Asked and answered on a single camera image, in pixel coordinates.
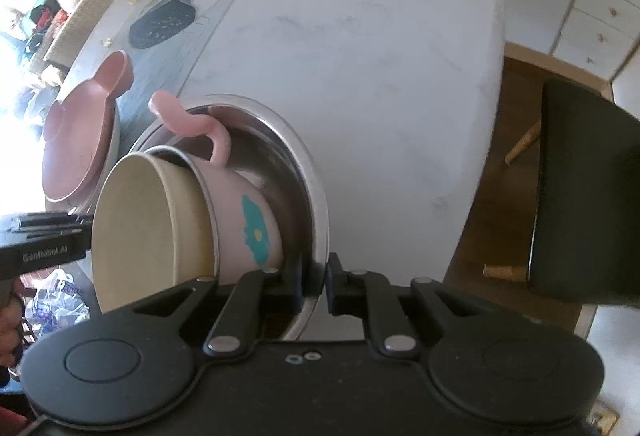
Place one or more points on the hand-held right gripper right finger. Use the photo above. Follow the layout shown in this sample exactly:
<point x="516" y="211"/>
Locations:
<point x="340" y="296"/>

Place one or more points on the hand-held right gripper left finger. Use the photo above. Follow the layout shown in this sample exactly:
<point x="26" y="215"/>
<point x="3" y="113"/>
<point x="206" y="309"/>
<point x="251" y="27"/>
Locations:
<point x="287" y="286"/>

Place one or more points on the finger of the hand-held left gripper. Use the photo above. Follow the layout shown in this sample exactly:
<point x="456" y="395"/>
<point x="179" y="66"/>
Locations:
<point x="55" y="218"/>
<point x="50" y="232"/>

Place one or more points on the pink bear-shaped plate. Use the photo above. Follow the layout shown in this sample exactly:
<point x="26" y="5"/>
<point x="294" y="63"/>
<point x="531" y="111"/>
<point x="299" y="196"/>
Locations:
<point x="75" y="141"/>

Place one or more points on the pink pot with steel lining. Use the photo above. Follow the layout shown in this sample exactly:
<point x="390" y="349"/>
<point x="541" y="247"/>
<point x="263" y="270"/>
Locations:
<point x="240" y="196"/>

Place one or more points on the stainless steel bowl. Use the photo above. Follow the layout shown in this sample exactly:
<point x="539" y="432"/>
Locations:
<point x="295" y="176"/>

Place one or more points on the person's left hand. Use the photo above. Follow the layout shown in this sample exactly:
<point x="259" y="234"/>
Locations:
<point x="7" y="331"/>

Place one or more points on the white plastic bag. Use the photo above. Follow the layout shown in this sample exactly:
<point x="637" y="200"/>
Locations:
<point x="55" y="306"/>

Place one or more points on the blue patterned table runner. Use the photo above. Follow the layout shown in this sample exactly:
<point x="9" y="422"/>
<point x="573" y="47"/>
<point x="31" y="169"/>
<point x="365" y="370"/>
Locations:
<point x="165" y="66"/>

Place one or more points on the sofa with beige cover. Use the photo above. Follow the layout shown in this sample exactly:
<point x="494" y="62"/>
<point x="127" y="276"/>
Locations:
<point x="85" y="16"/>

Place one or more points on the wooden dining chair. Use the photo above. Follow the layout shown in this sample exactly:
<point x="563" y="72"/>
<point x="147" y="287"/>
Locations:
<point x="585" y="191"/>

